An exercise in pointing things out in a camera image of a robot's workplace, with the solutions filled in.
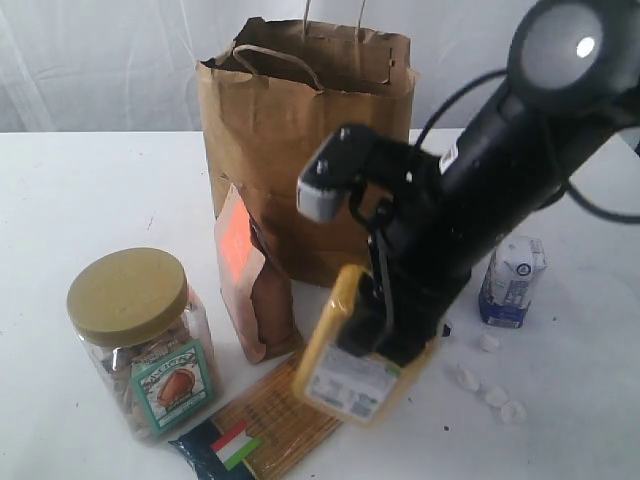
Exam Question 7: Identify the white crumpled pellet left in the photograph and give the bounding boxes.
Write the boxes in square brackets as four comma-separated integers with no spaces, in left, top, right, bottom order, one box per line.
[455,364,480,392]

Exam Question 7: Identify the yellow grain plastic bottle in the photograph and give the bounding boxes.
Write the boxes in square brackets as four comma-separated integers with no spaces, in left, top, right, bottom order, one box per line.
[293,265,444,427]

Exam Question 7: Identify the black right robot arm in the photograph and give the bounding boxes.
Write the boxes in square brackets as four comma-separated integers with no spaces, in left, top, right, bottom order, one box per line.
[298,1,639,366]

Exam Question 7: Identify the small white blue carton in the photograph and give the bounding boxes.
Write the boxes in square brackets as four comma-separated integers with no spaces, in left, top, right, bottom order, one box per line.
[478,235,547,329]

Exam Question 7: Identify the white crumpled pellet near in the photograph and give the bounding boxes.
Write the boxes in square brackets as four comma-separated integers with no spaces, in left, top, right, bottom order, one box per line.
[500,400,526,424]

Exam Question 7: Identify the white crumpled pellet far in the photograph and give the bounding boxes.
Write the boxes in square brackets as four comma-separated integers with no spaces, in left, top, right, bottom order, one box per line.
[479,334,501,353]

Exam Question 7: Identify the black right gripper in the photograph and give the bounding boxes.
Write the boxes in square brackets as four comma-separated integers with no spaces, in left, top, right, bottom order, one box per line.
[337,137,470,367]

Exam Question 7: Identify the large brown paper bag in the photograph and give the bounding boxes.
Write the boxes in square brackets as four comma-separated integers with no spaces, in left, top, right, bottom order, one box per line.
[196,17,417,287]

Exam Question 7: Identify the clear jar gold lid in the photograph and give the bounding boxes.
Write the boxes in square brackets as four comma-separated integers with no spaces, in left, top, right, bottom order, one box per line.
[66,247,222,441]

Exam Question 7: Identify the white crumpled pellet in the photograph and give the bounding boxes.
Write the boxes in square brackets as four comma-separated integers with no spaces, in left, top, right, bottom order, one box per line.
[500,400,526,424]
[484,385,509,408]
[479,334,501,353]
[455,364,480,392]

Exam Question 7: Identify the small brown coffee pouch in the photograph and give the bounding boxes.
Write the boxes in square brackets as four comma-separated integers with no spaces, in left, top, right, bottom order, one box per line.
[214,186,303,364]

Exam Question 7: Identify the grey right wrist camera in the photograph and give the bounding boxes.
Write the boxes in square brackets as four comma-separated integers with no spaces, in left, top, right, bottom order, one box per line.
[296,124,376,223]

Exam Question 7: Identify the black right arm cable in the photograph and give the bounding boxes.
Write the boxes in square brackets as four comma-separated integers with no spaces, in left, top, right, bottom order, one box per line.
[413,67,640,224]

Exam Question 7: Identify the spaghetti package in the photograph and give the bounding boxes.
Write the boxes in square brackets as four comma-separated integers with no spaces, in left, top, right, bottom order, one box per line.
[169,350,342,480]

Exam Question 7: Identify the white crumpled pellet middle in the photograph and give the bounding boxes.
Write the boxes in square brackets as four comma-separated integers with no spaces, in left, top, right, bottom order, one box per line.
[484,385,509,408]

